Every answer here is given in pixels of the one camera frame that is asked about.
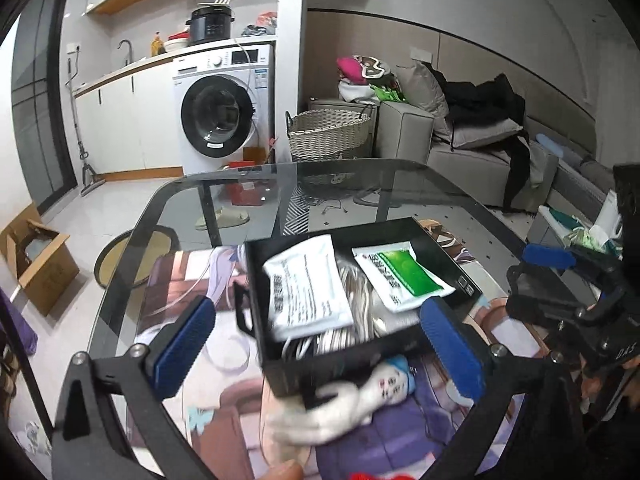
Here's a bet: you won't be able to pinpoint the purple yoga mat roll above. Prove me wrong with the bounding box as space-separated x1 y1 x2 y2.
1 292 38 356

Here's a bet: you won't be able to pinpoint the woven wicker basket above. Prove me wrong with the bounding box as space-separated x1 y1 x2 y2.
285 106 372 162

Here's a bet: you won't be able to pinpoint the kitchen faucet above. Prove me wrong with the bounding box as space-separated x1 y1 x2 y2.
117 39 134 66

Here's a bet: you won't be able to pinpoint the black storage box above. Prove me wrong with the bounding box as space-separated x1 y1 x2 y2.
236 218 480 398

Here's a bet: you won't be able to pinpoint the grey sofa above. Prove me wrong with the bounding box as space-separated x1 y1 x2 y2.
375 102 615 221

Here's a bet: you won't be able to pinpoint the round floor mat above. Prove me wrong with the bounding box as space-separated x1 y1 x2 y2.
93 226 180 289

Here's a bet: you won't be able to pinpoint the white kitchen cabinets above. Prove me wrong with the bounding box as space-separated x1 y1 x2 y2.
76 63 181 174

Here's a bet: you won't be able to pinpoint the grey cushion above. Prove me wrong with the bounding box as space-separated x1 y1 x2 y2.
396 62 452 138

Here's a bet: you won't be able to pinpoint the pile of colourful clothes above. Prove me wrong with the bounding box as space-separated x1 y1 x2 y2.
336 54 405 103

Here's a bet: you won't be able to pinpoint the black jacket on sofa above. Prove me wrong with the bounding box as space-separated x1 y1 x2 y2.
425 64 530 210

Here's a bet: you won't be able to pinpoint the red white tissue pack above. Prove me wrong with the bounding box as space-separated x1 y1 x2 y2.
349 472 416 480

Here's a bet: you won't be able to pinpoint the left hand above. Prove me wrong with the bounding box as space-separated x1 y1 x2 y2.
260 460 304 480

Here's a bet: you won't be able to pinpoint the green white packet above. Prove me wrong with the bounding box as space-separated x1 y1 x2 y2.
352 242 454 313

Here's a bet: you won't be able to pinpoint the cardboard box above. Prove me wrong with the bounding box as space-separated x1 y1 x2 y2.
1 203 79 316

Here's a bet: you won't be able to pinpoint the black pressure cooker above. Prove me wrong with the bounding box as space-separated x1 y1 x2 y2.
186 4 234 46

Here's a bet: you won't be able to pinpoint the white plush doll blue hat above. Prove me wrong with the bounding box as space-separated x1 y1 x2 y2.
267 356 416 446

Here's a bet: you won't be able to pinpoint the white printed packet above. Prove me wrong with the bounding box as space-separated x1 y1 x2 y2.
262 234 354 342

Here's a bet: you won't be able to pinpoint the white cable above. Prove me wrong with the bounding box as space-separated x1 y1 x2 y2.
280 253 421 361

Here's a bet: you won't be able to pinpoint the white washing machine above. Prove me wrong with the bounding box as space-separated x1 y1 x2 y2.
172 42 274 174

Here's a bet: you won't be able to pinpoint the right hand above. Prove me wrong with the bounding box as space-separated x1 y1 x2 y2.
579 360 639 422

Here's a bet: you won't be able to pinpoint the black framed glass door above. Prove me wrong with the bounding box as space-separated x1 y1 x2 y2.
11 0 77 214

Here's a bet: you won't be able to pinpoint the mop with stand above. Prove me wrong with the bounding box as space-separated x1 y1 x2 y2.
65 46 108 198

